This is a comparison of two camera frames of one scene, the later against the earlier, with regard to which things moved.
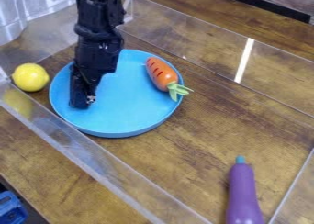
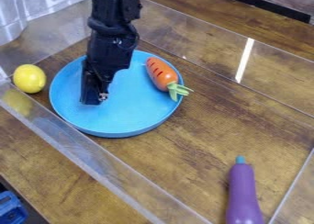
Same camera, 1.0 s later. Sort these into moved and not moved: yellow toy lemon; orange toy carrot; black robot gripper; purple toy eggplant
Moved: black robot gripper
Not moved: yellow toy lemon; orange toy carrot; purple toy eggplant
